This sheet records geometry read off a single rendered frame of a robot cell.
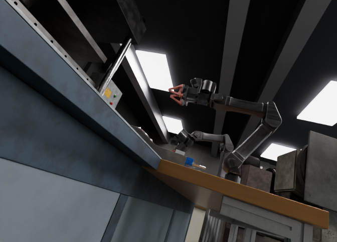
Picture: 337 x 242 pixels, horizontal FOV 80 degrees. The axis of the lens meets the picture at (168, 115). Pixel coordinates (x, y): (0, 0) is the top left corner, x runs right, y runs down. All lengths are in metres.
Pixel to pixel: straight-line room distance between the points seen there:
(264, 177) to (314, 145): 1.88
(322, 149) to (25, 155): 3.84
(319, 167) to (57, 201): 3.64
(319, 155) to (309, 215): 3.26
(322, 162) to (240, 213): 3.30
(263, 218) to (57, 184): 0.49
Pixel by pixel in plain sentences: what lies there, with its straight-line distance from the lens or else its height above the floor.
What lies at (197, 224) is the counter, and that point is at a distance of 5.06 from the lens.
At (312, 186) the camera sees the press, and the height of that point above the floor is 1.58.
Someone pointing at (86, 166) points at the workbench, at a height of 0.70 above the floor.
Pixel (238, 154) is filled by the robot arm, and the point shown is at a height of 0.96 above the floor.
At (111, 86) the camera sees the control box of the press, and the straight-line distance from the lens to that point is 1.86.
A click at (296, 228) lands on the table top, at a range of 0.64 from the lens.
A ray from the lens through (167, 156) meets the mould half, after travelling 0.72.
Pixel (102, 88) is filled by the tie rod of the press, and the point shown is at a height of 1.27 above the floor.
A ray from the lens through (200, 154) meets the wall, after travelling 7.90.
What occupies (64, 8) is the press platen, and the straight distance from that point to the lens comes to 1.49.
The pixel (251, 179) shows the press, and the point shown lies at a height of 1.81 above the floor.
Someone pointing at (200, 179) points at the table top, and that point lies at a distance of 0.58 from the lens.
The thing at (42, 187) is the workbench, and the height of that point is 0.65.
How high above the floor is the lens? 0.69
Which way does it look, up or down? 22 degrees up
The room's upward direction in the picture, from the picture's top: 21 degrees clockwise
